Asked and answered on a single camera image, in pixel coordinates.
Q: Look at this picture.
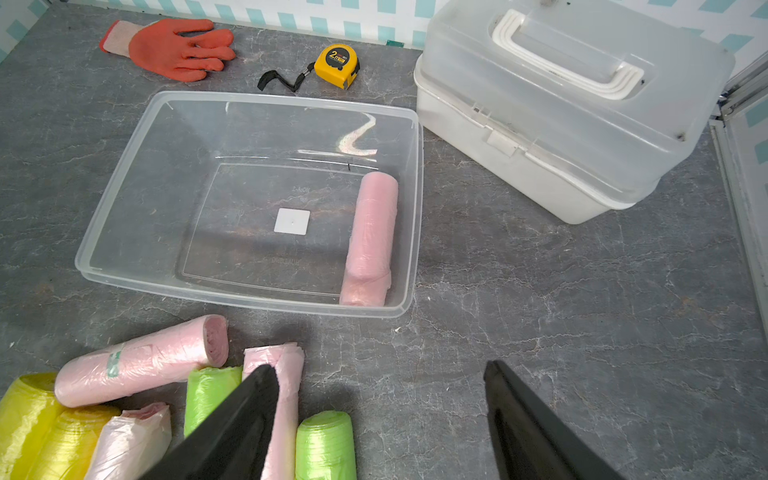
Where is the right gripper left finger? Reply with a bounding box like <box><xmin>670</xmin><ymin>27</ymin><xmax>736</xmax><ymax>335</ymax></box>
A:
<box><xmin>142</xmin><ymin>365</ymin><xmax>279</xmax><ymax>480</ymax></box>

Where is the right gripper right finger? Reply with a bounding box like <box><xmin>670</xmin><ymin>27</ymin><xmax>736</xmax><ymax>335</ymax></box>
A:
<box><xmin>483</xmin><ymin>360</ymin><xmax>621</xmax><ymax>479</ymax></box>

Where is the pink roll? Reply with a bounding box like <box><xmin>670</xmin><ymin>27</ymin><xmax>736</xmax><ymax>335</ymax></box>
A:
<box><xmin>54</xmin><ymin>314</ymin><xmax>229</xmax><ymax>408</ymax></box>
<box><xmin>243</xmin><ymin>342</ymin><xmax>305</xmax><ymax>480</ymax></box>
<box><xmin>340</xmin><ymin>172</ymin><xmax>399</xmax><ymax>307</ymax></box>
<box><xmin>85</xmin><ymin>402</ymin><xmax>172</xmax><ymax>480</ymax></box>

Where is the green roll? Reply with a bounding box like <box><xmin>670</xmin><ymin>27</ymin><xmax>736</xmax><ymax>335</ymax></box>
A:
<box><xmin>184</xmin><ymin>366</ymin><xmax>243</xmax><ymax>437</ymax></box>
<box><xmin>295</xmin><ymin>410</ymin><xmax>357</xmax><ymax>480</ymax></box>

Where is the yellow roll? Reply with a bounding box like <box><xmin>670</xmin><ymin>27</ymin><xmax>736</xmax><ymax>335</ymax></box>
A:
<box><xmin>26</xmin><ymin>405</ymin><xmax>121</xmax><ymax>480</ymax></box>
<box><xmin>1</xmin><ymin>372</ymin><xmax>64</xmax><ymax>479</ymax></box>

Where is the clear plastic storage box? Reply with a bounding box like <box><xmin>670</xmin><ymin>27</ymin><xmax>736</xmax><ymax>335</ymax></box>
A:
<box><xmin>75</xmin><ymin>91</ymin><xmax>424</xmax><ymax>318</ymax></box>

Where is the white lidded tool case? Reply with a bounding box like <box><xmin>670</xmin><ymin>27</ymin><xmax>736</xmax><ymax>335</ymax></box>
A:
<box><xmin>414</xmin><ymin>1</ymin><xmax>735</xmax><ymax>224</ymax></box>

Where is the yellow tape measure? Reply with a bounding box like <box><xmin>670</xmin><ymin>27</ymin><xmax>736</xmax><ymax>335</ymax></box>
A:
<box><xmin>257</xmin><ymin>43</ymin><xmax>361</xmax><ymax>93</ymax></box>

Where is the red work glove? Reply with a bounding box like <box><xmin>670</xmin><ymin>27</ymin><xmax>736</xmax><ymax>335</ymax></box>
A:
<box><xmin>99</xmin><ymin>19</ymin><xmax>236</xmax><ymax>83</ymax></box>

